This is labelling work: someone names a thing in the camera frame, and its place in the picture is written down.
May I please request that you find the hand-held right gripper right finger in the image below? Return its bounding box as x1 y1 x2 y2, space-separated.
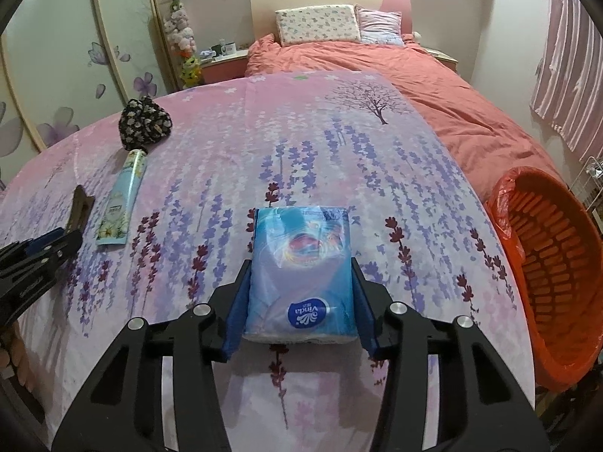
351 259 552 452

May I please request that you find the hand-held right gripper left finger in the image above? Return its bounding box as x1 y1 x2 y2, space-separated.
51 259 253 452

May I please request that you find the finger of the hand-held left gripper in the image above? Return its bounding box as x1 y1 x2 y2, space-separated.
27 232 84 272
0 226 67 265

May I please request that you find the brown hair clip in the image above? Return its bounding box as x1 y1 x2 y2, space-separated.
67 185 95 241

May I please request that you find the blue tissue pack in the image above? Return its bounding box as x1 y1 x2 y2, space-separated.
242 205 360 345

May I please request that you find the orange plastic basket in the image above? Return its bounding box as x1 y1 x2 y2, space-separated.
487 166 603 391

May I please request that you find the person's left hand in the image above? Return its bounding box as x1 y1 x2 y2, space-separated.
0 330 24 387

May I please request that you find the light blue floral tube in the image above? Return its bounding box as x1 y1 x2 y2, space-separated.
95 148 148 247

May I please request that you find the black floral scrunchie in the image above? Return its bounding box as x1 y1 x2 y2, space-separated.
118 95 174 154

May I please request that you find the pink floral blanket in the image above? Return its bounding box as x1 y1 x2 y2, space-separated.
0 70 538 452

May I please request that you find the glass wardrobe with flower print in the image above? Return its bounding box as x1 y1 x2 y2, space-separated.
0 0 177 184

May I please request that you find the yellow green plush toy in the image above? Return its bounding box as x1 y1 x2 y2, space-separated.
180 55 203 89

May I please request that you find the salmon duvet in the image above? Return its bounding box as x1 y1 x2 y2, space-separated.
245 33 563 203

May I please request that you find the pink nightstand with mug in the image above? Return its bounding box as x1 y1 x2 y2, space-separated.
198 49 250 86

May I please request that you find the plush toy bouquet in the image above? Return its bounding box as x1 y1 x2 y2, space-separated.
162 0 196 57

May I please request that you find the pink nightstand with papers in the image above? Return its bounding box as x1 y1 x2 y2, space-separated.
421 47 459 73

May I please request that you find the pink striped pillow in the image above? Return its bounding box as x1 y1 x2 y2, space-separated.
354 5 406 47

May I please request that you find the white floral pillow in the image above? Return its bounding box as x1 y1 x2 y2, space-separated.
274 4 363 48

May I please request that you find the pink striped curtain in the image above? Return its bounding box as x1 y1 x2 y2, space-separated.
530 0 603 163

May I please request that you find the white wire rack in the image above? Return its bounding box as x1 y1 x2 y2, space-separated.
572 154 603 217

